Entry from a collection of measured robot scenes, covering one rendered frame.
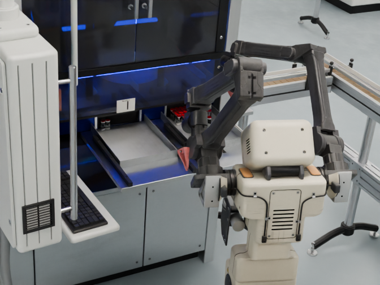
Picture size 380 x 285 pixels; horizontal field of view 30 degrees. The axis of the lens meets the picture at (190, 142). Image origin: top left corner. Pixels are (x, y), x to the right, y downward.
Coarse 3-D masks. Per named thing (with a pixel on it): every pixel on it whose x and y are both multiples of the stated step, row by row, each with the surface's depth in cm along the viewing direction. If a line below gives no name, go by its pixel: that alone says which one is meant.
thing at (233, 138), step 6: (162, 114) 325; (216, 114) 333; (168, 120) 321; (174, 126) 316; (180, 126) 322; (234, 126) 319; (180, 132) 311; (234, 132) 320; (240, 132) 315; (186, 138) 307; (228, 138) 316; (234, 138) 316; (240, 138) 310; (228, 144) 309; (234, 144) 310; (240, 144) 312
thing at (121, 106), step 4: (120, 100) 304; (124, 100) 304; (128, 100) 305; (132, 100) 306; (120, 104) 304; (124, 104) 305; (128, 104) 306; (132, 104) 307; (116, 108) 304; (120, 108) 305; (124, 108) 306; (128, 108) 307; (132, 108) 308; (116, 112) 305; (120, 112) 306
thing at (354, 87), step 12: (324, 60) 382; (336, 60) 382; (336, 72) 377; (348, 72) 378; (336, 84) 372; (348, 84) 364; (360, 84) 358; (372, 84) 360; (348, 96) 365; (360, 96) 356; (372, 96) 354; (360, 108) 358; (372, 108) 350
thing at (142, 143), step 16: (112, 128) 316; (128, 128) 317; (144, 128) 318; (112, 144) 304; (128, 144) 305; (144, 144) 306; (160, 144) 307; (128, 160) 288; (144, 160) 292; (160, 160) 295
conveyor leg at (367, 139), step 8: (368, 120) 360; (368, 128) 361; (368, 136) 363; (368, 144) 365; (360, 152) 370; (368, 152) 368; (360, 160) 371; (352, 184) 380; (352, 192) 381; (352, 200) 383; (352, 208) 385; (352, 216) 388; (344, 224) 392; (352, 224) 392
